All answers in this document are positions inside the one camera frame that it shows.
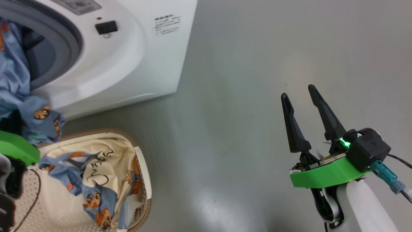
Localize cream perforated laundry basket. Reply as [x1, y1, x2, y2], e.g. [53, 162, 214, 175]
[11, 129, 152, 232]

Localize small black text label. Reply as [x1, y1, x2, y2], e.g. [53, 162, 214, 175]
[154, 14, 181, 36]

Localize round white filter cover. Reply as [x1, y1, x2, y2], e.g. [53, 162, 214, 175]
[113, 93, 158, 105]

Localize grey warning sticker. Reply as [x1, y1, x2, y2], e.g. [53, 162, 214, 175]
[53, 0, 102, 15]

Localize blue bear print garment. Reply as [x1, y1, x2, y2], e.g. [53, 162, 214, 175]
[0, 18, 67, 147]

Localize cream and blue garment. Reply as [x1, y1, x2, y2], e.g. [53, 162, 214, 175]
[39, 138, 144, 230]

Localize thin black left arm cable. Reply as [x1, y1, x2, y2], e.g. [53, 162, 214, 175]
[13, 169, 41, 231]

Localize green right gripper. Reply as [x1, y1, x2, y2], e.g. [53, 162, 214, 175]
[281, 84, 370, 189]

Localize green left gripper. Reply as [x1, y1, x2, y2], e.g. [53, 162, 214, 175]
[0, 130, 41, 166]

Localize teal right camera connector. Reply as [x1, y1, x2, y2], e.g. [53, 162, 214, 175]
[370, 160, 407, 195]

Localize white front-load washing machine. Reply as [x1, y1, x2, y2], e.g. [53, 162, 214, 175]
[0, 0, 198, 120]

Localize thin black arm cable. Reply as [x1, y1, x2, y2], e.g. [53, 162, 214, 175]
[13, 169, 41, 231]
[386, 154, 412, 203]

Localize black door latch socket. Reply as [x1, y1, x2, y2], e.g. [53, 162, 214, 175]
[95, 20, 118, 35]

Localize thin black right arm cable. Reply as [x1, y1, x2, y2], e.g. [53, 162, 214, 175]
[386, 154, 412, 203]

